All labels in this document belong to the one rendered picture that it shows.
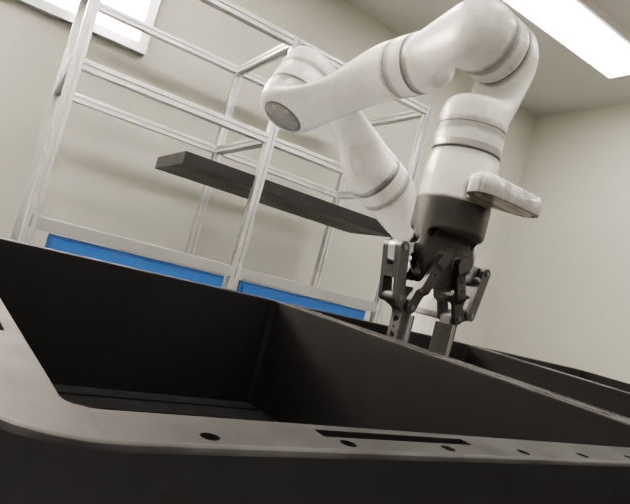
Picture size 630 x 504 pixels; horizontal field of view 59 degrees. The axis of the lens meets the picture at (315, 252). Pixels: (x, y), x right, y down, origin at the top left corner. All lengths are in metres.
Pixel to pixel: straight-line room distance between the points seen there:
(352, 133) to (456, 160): 0.34
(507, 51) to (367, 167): 0.35
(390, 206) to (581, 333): 3.47
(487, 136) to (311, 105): 0.28
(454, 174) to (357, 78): 0.21
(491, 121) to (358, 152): 0.34
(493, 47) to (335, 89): 0.22
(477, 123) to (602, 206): 3.91
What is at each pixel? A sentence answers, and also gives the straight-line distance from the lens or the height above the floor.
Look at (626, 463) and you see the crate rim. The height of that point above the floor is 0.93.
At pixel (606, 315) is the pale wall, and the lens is 4.23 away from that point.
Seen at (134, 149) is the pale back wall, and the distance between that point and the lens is 3.22.
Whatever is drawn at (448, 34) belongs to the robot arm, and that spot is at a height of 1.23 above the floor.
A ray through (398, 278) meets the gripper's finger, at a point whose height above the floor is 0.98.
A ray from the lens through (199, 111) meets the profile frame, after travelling 2.42.
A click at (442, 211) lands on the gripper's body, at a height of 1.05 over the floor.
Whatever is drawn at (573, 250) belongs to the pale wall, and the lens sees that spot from 4.47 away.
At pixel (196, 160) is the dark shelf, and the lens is 2.41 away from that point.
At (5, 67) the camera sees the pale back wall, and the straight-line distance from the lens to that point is 3.19.
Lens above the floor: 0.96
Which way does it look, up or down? 3 degrees up
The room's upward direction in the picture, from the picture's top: 15 degrees clockwise
